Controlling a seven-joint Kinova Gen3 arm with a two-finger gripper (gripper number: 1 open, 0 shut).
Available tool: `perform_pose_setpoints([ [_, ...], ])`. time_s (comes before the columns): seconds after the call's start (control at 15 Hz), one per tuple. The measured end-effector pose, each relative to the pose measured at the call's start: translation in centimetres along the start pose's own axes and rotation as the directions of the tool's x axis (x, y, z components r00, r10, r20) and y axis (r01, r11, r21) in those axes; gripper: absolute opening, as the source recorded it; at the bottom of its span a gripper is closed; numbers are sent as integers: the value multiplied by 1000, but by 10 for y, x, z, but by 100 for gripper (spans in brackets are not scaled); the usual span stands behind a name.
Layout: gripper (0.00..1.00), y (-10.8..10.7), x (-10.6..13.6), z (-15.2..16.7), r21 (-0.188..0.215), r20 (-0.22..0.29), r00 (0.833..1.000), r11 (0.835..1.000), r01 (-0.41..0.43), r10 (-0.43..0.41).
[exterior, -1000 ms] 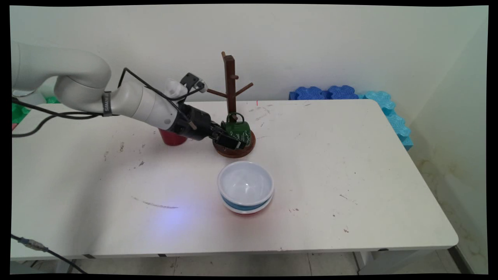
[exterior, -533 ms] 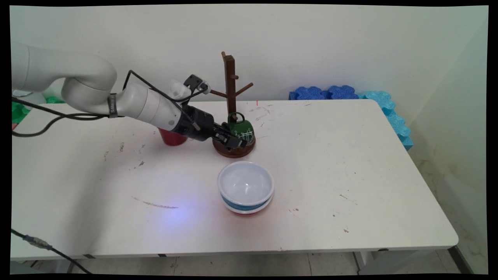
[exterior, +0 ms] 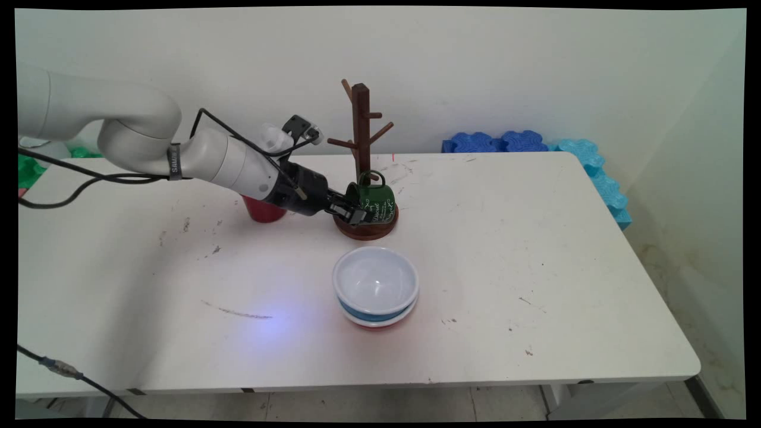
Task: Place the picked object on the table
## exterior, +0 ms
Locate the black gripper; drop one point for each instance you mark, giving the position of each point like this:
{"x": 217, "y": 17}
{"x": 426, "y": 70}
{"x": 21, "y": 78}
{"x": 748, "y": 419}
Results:
{"x": 303, "y": 189}

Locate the green enamel mug white lettering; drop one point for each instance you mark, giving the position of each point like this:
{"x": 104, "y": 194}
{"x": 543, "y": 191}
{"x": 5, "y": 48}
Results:
{"x": 374, "y": 202}

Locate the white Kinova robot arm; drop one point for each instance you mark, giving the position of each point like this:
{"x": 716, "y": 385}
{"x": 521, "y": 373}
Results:
{"x": 148, "y": 142}

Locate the dark wooden mug tree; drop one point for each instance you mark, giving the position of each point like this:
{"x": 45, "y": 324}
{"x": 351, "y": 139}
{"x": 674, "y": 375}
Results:
{"x": 361, "y": 137}

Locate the white bowl blue outside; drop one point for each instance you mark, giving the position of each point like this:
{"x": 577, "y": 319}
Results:
{"x": 376, "y": 282}

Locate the red enamel mug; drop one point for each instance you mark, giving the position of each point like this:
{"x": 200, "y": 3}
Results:
{"x": 261, "y": 211}

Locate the dark blue foam tile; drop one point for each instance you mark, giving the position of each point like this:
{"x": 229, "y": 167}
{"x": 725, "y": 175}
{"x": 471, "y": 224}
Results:
{"x": 524, "y": 141}
{"x": 472, "y": 142}

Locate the light blue foam tiles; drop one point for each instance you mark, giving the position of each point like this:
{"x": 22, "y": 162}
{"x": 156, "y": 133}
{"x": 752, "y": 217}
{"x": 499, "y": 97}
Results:
{"x": 600, "y": 175}

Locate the white enamel mug dark rim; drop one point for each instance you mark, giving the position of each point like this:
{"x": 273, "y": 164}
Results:
{"x": 35, "y": 145}

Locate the green foam mat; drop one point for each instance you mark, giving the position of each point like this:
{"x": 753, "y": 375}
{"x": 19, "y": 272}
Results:
{"x": 27, "y": 169}

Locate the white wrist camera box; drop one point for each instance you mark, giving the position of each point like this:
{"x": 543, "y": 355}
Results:
{"x": 291, "y": 135}

